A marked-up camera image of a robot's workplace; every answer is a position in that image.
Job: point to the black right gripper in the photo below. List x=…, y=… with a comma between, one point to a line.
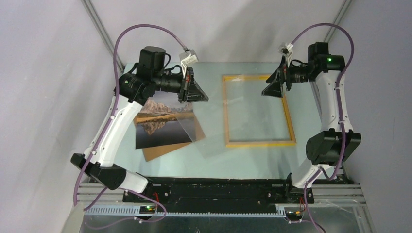
x=276, y=80

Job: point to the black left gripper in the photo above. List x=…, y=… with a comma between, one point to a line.
x=191, y=92

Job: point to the landscape photo print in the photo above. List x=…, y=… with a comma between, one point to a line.
x=164, y=106

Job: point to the clear acrylic sheet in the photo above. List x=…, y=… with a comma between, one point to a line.
x=210, y=117

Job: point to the yellow wooden picture frame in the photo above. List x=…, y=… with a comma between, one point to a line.
x=251, y=119

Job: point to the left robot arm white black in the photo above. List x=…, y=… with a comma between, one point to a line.
x=136, y=86

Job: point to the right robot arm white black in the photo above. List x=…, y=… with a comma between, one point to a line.
x=336, y=140

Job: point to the brown cardboard backing board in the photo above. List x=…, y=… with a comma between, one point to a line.
x=167, y=151

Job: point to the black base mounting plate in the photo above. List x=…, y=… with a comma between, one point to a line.
x=203, y=195

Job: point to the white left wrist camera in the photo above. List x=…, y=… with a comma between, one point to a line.
x=187, y=58

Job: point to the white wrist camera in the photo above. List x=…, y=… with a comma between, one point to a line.
x=286, y=49
x=187, y=58

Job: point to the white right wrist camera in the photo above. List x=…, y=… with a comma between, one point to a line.
x=286, y=49

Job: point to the right aluminium corner post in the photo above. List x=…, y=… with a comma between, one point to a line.
x=345, y=6

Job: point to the aluminium corner post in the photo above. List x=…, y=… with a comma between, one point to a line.
x=345, y=6
x=99, y=26

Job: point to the left controller board with wires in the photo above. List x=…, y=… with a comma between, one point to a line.
x=150, y=209

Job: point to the controller board with wires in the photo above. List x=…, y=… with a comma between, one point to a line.
x=298, y=214
x=150, y=209

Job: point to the aluminium front rail frame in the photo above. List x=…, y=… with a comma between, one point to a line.
x=325, y=195

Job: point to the right controller board with wires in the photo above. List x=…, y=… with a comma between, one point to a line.
x=298, y=214

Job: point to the left aluminium corner post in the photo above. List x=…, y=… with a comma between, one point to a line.
x=99, y=26

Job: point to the grey slotted cable duct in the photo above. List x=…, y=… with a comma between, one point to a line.
x=118, y=210

